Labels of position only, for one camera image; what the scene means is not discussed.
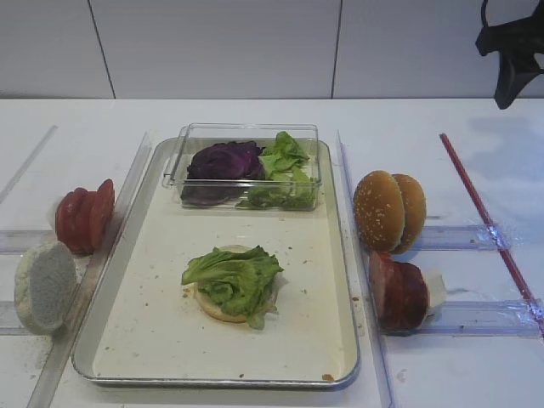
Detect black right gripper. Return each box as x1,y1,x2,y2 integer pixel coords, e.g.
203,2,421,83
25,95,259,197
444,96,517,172
475,0,543,110

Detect green lettuce leaf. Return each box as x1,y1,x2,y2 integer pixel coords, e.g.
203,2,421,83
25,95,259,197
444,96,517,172
180,244,285,330

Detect white cheese slice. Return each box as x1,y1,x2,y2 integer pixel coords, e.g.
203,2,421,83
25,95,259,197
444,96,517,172
422,269,447,316

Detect front meat patty slice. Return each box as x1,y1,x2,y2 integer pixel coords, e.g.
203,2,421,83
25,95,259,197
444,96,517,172
369,252,397,329

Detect rear meat patty slices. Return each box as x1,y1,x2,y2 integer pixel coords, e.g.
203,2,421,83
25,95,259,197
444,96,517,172
380,261,429,331

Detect green lettuce in container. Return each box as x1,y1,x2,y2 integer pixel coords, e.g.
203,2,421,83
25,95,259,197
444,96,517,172
235,131,317,211

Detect front tomato slice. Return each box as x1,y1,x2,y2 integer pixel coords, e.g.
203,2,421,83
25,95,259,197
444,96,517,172
88,178,115,250

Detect rear tomato slices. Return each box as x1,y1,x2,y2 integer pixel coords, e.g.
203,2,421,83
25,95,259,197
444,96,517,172
55,187,96,255

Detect white bread bun slice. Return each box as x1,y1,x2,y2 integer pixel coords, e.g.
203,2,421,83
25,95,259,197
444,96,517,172
14,241,77,335

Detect rear bun top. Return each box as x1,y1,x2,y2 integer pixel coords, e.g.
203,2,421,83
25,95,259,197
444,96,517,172
392,173,427,254

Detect upper right clear holder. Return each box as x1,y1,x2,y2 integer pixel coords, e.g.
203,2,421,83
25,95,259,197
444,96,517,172
413,224,524,251

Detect clear holder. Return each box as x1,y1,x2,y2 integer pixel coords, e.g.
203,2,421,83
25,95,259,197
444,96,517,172
0,301,28,336
0,229,56,255
415,299,543,337
413,224,524,251

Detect front sesame bun top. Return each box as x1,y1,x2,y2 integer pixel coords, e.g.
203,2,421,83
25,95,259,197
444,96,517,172
354,170,405,252

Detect lower right clear holder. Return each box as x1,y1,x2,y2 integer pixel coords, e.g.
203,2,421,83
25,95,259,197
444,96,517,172
415,299,543,337

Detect red plastic strip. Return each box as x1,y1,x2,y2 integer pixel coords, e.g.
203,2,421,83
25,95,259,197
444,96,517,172
439,133,543,337

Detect purple cabbage leaves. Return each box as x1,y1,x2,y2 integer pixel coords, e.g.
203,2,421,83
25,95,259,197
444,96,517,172
180,141,264,207

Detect clear plastic container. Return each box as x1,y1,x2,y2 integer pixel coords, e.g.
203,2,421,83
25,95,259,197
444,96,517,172
164,123,321,211

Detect bottom bun slice on tray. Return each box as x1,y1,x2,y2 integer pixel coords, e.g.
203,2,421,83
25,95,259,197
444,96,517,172
194,244,277,323

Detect silver metal baking tray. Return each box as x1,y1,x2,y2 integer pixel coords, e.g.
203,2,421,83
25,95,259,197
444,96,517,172
72,139,360,388

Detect upper left clear holder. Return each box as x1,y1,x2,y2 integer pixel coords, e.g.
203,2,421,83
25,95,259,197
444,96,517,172
0,229,56,255

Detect lower left clear holder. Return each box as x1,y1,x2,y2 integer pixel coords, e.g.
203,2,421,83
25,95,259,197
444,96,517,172
0,301,28,336

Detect clear rail right of tray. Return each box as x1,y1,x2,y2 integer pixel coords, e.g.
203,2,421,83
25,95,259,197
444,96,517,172
335,129,399,408

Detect clear rail of tray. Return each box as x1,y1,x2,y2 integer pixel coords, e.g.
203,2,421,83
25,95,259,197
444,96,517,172
27,134,152,408
335,129,399,408

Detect clear rail left of tray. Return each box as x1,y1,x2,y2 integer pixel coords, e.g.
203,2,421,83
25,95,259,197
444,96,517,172
27,134,152,408

